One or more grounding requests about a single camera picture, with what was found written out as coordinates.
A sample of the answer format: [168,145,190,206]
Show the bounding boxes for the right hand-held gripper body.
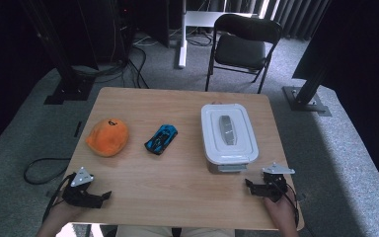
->
[260,162,295,202]

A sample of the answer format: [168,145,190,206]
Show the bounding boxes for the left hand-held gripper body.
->
[61,166,97,207]

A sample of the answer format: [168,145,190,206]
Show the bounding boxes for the clear plastic container box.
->
[206,160,255,175]

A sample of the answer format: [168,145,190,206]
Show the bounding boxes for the orange plush toy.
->
[85,118,130,158]

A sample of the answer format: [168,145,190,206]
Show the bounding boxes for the white container lid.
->
[200,103,260,166]

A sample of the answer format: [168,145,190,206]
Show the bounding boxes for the blue toy car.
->
[144,123,179,156]

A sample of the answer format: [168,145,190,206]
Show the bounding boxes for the person's left hand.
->
[47,197,87,225]

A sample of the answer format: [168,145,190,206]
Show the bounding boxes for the person's right hand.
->
[264,191,299,225]

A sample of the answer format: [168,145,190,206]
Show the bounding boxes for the black tape strip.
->
[73,120,83,138]

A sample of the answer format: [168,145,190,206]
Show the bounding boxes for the black metal stand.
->
[281,55,333,118]
[19,0,97,106]

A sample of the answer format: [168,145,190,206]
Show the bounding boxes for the black curtain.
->
[291,0,379,206]
[0,0,58,161]

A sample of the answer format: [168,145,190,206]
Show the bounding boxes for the black folding chair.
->
[204,13,283,95]

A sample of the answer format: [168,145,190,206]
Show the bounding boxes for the grey pleated curtain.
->
[206,0,331,41]

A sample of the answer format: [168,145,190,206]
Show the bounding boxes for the black computer cabinet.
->
[78,0,171,64]

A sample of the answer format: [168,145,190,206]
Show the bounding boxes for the right hand-held gripper cable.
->
[279,181,301,229]

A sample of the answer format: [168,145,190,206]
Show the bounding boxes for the black looped floor cable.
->
[23,157,72,186]

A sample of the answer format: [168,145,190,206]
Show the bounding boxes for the bundle of black floor cables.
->
[72,29,151,90]

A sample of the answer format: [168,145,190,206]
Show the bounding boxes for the white desk frame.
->
[177,0,265,69]

